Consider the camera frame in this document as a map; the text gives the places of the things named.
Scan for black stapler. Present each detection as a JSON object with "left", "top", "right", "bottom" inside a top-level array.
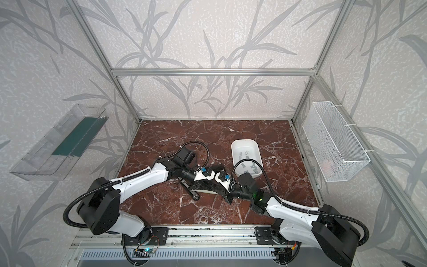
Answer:
[
  {"left": 211, "top": 164, "right": 225, "bottom": 172},
  {"left": 179, "top": 178, "right": 200, "bottom": 201}
]

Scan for beige grey stapler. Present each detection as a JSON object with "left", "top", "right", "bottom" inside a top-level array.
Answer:
[{"left": 193, "top": 183, "right": 224, "bottom": 195}]

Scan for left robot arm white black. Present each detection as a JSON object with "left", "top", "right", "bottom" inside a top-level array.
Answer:
[{"left": 76, "top": 148, "right": 196, "bottom": 239}]

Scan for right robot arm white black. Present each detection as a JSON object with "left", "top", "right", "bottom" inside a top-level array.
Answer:
[{"left": 214, "top": 171, "right": 369, "bottom": 267}]

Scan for white plastic tray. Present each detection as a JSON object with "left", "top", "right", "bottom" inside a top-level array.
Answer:
[{"left": 231, "top": 139, "right": 263, "bottom": 178}]

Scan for small circuit board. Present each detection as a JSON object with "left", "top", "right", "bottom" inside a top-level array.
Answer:
[{"left": 132, "top": 248, "right": 158, "bottom": 258}]

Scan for pink object in basket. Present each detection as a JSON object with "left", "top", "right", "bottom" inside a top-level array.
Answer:
[{"left": 321, "top": 160, "right": 334, "bottom": 177}]

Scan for green mat in shelf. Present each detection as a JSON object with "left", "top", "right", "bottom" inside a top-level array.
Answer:
[{"left": 52, "top": 116, "right": 108, "bottom": 157}]

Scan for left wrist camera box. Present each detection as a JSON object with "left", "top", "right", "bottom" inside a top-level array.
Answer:
[{"left": 194, "top": 168, "right": 217, "bottom": 181}]

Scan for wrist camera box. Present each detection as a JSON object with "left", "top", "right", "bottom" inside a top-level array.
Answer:
[
  {"left": 194, "top": 168, "right": 217, "bottom": 181},
  {"left": 215, "top": 170, "right": 234, "bottom": 192}
]

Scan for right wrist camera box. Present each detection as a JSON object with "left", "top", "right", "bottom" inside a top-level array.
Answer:
[{"left": 215, "top": 170, "right": 234, "bottom": 192}]

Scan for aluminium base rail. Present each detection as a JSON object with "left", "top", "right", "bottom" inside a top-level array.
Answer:
[{"left": 70, "top": 224, "right": 296, "bottom": 249}]

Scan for white wire mesh basket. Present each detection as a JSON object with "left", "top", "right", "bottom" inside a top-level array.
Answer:
[{"left": 302, "top": 101, "right": 370, "bottom": 182}]

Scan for left black corrugated cable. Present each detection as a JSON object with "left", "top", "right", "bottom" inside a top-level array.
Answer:
[{"left": 62, "top": 141, "right": 211, "bottom": 229}]

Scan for aluminium frame crossbar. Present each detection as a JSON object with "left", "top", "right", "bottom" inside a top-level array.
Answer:
[{"left": 111, "top": 69, "right": 315, "bottom": 76}]

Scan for clear acrylic wall shelf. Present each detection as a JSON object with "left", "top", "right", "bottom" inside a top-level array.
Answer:
[{"left": 10, "top": 104, "right": 109, "bottom": 181}]

